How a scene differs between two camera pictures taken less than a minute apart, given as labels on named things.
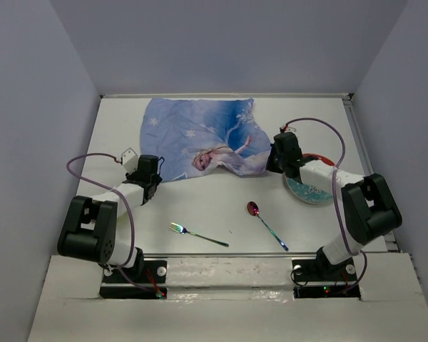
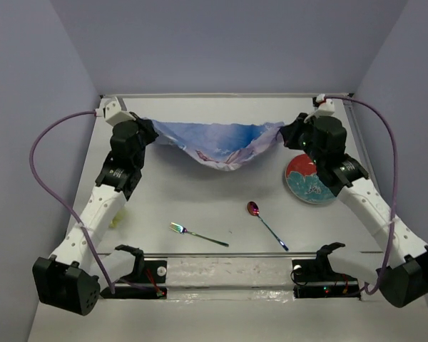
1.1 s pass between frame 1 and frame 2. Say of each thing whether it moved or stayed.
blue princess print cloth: moved
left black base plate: stayed
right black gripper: moved
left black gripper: moved
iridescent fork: stayed
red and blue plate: stayed
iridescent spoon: stayed
